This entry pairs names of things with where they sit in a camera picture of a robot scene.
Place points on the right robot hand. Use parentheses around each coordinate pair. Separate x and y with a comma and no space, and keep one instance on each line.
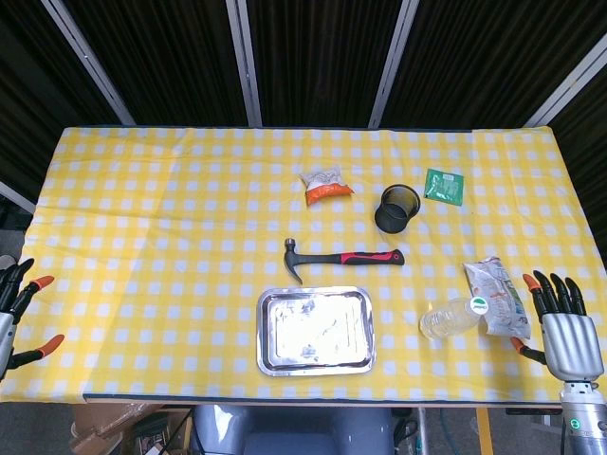
(571,343)

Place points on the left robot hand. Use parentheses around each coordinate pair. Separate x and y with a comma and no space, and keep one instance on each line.
(7,332)

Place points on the clear plastic bottle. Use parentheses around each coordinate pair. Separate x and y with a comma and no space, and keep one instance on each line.
(448,320)

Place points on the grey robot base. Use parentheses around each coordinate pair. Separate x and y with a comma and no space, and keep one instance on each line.
(294,433)

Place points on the silver metal tray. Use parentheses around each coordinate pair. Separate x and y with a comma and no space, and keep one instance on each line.
(315,332)

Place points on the crumpled white snack bag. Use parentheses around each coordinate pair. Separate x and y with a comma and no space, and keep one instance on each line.
(498,294)

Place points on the brown cardboard box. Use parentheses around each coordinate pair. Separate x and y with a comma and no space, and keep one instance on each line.
(104,426)

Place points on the yellow white checked tablecloth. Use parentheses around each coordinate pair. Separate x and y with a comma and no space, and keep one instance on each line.
(142,237)

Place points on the metal table leg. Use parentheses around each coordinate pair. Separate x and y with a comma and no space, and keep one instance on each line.
(423,431)

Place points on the green sachet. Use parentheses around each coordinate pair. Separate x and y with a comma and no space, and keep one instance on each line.
(444,186)

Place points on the black mesh pen cup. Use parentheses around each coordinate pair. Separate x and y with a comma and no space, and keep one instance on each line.
(391,220)

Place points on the black red claw hammer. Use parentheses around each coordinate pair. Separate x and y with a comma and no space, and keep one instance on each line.
(332,258)

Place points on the orange white snack bag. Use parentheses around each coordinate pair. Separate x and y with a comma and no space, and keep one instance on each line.
(327,192)

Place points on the white partition post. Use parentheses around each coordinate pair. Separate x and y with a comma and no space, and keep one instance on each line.
(392,64)
(569,85)
(90,64)
(245,64)
(14,194)

